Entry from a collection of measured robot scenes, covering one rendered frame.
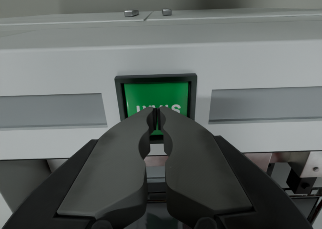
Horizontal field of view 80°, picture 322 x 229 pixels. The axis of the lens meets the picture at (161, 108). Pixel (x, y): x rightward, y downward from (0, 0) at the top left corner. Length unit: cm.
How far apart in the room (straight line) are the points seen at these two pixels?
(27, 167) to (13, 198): 3
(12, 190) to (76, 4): 100
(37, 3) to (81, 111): 110
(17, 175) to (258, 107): 24
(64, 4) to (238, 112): 109
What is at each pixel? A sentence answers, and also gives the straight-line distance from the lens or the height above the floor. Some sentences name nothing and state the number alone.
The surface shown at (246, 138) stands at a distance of 18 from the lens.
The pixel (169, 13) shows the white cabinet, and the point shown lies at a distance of 47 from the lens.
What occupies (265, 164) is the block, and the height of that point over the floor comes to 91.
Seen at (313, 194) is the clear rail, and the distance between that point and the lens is 38.
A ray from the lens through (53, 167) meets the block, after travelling 29.
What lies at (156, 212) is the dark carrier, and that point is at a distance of 34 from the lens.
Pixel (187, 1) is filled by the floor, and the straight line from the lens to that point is 110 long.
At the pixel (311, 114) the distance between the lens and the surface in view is 20.
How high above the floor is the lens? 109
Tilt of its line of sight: 62 degrees down
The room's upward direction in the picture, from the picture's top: 179 degrees clockwise
